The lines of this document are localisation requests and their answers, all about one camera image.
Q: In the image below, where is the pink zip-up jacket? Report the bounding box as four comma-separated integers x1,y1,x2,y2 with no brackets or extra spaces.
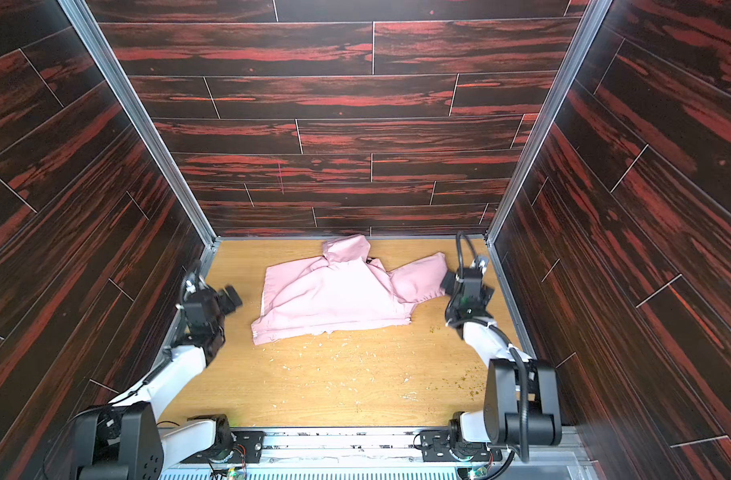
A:
251,235,449,345

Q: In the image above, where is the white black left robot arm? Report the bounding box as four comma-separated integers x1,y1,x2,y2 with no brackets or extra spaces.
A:
70,280,243,479

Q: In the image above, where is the aluminium frame rail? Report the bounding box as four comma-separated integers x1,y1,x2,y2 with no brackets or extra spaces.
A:
58,0,222,349
485,0,613,357

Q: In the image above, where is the aluminium frame rail right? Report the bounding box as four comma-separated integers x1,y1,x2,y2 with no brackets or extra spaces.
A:
485,0,613,357

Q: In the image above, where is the aluminium frame rail left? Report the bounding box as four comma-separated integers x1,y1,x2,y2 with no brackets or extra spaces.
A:
58,0,222,349

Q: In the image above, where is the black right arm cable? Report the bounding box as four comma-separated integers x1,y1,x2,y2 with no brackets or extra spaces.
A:
454,230,489,271

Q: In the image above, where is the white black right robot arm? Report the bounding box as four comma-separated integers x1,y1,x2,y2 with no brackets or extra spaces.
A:
441,267,561,463

